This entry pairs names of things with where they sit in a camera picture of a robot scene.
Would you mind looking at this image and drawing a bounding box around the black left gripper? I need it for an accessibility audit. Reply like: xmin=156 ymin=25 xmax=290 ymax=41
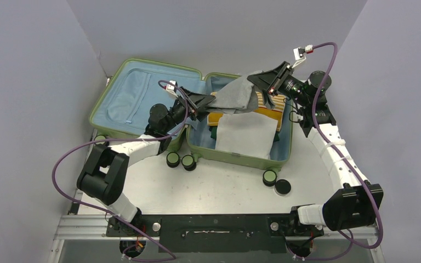
xmin=163 ymin=87 xmax=216 ymax=133

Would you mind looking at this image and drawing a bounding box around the green shirt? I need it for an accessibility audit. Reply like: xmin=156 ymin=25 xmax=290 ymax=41
xmin=209 ymin=126 xmax=218 ymax=140

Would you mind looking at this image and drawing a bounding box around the grey cloth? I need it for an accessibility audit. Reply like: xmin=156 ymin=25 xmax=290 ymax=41
xmin=206 ymin=70 xmax=276 ymax=115

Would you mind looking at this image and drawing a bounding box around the green suitcase with blue lining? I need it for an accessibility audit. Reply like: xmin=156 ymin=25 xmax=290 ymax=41
xmin=89 ymin=59 xmax=292 ymax=171

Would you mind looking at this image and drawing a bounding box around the white cloth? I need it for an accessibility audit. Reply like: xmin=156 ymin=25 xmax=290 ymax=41
xmin=215 ymin=112 xmax=278 ymax=159

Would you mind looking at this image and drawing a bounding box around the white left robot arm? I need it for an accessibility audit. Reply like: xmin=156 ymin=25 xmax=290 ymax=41
xmin=76 ymin=86 xmax=215 ymax=236

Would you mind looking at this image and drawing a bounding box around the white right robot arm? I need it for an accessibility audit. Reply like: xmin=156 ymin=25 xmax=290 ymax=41
xmin=247 ymin=62 xmax=384 ymax=235

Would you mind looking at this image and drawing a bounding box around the middle right suitcase wheel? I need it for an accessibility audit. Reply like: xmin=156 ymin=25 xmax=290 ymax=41
xmin=181 ymin=155 xmax=197 ymax=171

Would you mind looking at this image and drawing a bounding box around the middle left suitcase wheel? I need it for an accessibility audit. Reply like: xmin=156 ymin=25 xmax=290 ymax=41
xmin=166 ymin=152 xmax=180 ymax=168

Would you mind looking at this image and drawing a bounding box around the front green suitcase wheel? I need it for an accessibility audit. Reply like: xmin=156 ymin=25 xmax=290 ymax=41
xmin=263 ymin=170 xmax=277 ymax=187

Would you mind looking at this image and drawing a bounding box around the far left suitcase wheel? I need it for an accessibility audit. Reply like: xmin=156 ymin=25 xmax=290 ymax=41
xmin=93 ymin=135 xmax=107 ymax=144

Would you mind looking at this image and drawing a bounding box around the front black suitcase wheel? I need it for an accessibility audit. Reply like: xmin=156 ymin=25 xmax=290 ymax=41
xmin=274 ymin=179 xmax=292 ymax=196

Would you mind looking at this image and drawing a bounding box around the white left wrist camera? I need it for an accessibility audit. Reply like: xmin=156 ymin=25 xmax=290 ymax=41
xmin=165 ymin=80 xmax=178 ymax=99

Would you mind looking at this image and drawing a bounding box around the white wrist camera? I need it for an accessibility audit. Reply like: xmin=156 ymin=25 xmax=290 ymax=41
xmin=291 ymin=45 xmax=314 ymax=69
xmin=165 ymin=80 xmax=178 ymax=99

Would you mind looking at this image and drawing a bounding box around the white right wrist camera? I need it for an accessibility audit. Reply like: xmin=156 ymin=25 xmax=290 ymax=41
xmin=291 ymin=45 xmax=314 ymax=69

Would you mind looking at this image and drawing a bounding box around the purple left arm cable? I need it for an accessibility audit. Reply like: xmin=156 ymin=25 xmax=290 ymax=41
xmin=52 ymin=79 xmax=190 ymax=263

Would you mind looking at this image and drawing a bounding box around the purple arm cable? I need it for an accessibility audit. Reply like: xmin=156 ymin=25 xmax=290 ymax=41
xmin=287 ymin=42 xmax=384 ymax=261
xmin=52 ymin=79 xmax=190 ymax=263

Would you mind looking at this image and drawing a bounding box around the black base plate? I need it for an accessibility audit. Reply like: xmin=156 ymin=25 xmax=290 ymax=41
xmin=105 ymin=213 xmax=324 ymax=254

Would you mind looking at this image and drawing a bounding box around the aluminium frame rail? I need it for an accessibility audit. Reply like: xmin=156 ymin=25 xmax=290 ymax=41
xmin=54 ymin=215 xmax=378 ymax=240

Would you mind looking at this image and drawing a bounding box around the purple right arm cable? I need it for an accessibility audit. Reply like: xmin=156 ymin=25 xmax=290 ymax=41
xmin=287 ymin=42 xmax=384 ymax=261

